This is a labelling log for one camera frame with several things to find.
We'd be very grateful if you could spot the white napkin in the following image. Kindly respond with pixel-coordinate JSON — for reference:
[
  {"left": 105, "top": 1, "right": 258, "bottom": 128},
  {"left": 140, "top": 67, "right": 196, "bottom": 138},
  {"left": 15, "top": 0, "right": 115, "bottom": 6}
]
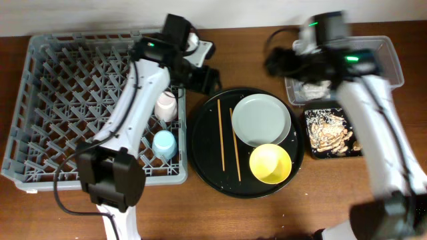
[{"left": 299, "top": 81, "right": 331, "bottom": 101}]

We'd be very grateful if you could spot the pink plastic cup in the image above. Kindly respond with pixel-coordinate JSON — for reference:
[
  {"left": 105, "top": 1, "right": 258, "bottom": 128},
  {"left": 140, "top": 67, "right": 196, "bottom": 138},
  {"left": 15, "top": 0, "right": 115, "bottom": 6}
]
[{"left": 154, "top": 91, "right": 177, "bottom": 122}]

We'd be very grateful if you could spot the wooden chopstick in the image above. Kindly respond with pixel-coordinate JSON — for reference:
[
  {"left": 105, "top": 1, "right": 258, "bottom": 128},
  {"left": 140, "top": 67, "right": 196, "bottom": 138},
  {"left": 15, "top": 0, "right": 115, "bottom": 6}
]
[
  {"left": 217, "top": 99, "right": 226, "bottom": 172},
  {"left": 229, "top": 108, "right": 242, "bottom": 182}
]

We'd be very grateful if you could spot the food scraps and rice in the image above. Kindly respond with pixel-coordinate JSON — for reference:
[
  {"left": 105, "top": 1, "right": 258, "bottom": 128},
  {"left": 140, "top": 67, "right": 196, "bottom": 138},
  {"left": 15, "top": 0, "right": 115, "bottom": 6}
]
[{"left": 305, "top": 108, "right": 363, "bottom": 157}]

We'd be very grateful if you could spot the blue plastic cup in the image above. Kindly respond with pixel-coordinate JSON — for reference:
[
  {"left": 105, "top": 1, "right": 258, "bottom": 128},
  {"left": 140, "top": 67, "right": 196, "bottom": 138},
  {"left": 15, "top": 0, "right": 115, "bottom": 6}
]
[{"left": 152, "top": 130, "right": 177, "bottom": 160}]

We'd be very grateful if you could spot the grey round plate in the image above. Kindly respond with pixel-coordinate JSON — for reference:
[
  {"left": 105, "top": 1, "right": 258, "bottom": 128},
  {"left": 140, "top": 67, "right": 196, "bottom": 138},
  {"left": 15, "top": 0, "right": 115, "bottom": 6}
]
[{"left": 232, "top": 93, "right": 292, "bottom": 147}]

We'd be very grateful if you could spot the yellow plastic bowl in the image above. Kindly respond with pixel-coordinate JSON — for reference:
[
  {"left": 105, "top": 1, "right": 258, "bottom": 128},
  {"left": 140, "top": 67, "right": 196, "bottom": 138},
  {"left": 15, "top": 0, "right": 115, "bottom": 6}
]
[{"left": 249, "top": 144, "right": 292, "bottom": 185}]

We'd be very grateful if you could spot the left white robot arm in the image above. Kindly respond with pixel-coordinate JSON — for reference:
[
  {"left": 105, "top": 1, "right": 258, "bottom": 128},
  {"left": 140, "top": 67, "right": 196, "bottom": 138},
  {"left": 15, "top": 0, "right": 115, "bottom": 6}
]
[{"left": 74, "top": 14, "right": 221, "bottom": 239}]

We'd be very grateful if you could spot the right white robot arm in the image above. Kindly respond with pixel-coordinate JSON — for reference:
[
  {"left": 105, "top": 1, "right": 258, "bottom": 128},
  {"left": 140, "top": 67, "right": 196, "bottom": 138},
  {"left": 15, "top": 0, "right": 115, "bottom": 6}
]
[{"left": 264, "top": 11, "right": 426, "bottom": 240}]

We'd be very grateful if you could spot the clear plastic waste bin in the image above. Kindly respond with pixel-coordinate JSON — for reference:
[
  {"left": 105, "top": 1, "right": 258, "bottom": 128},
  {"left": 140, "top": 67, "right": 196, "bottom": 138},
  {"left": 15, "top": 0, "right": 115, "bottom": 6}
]
[{"left": 284, "top": 35, "right": 404, "bottom": 106}]

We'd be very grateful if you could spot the grey plastic dishwasher rack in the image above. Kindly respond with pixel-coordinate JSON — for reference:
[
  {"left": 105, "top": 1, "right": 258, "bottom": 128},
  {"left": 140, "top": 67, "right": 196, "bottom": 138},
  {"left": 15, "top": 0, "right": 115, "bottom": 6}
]
[{"left": 1, "top": 28, "right": 189, "bottom": 193}]

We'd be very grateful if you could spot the black rectangular food tray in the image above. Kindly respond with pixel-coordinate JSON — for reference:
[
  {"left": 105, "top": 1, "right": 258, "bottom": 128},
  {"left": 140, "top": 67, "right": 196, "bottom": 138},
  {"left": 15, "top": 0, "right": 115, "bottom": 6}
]
[{"left": 303, "top": 99, "right": 368, "bottom": 160}]

